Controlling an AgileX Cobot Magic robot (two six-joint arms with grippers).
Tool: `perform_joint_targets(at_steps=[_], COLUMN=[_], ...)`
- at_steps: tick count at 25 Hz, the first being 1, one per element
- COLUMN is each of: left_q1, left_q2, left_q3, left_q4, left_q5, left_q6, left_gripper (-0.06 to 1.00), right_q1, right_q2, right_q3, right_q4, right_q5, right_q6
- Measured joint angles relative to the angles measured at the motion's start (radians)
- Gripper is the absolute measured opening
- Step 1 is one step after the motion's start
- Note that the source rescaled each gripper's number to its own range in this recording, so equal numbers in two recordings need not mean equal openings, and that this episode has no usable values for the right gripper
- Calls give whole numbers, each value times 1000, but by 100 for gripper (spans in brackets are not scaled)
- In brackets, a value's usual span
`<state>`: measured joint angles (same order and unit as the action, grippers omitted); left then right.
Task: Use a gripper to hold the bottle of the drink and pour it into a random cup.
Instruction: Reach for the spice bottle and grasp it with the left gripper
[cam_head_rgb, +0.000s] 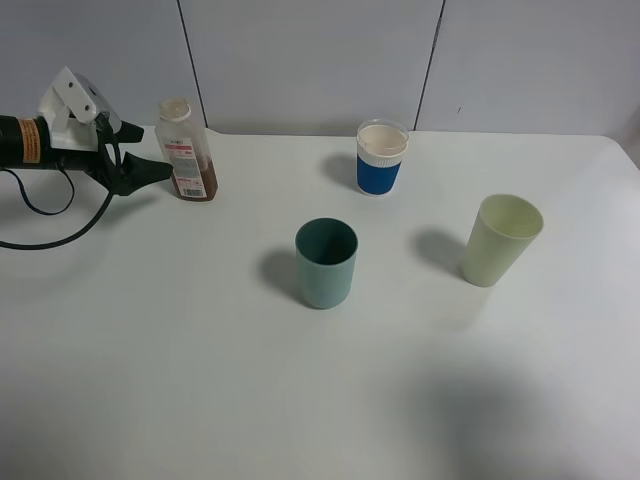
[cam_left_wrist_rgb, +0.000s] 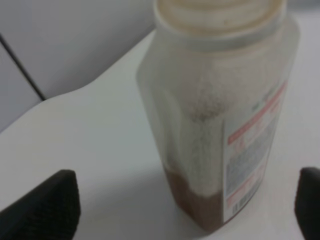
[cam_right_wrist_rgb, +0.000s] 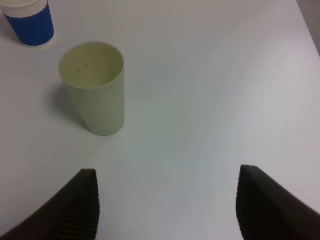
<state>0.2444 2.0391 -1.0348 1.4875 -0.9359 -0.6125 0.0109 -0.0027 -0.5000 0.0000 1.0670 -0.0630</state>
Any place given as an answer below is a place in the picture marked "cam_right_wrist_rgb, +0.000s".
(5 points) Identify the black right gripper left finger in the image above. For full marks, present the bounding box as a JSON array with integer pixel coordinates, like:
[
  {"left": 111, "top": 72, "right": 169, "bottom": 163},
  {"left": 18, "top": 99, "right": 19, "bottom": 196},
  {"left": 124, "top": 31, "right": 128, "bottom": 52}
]
[{"left": 1, "top": 169, "right": 100, "bottom": 240}]

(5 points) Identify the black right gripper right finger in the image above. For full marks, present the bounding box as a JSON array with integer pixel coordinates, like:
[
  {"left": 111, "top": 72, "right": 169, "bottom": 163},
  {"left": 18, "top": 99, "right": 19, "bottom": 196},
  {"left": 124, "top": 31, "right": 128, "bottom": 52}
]
[{"left": 236, "top": 165, "right": 320, "bottom": 240}]

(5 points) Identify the pale green plastic cup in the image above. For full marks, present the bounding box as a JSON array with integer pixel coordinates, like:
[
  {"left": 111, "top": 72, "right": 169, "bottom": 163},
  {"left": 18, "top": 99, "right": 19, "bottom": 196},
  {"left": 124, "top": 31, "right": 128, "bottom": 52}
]
[{"left": 59, "top": 42, "right": 125, "bottom": 136}]

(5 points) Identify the blue white paper cup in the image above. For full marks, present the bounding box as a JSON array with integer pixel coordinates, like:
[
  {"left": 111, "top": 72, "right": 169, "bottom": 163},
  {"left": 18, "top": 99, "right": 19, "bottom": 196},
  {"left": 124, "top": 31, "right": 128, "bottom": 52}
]
[{"left": 0, "top": 0, "right": 55, "bottom": 47}]

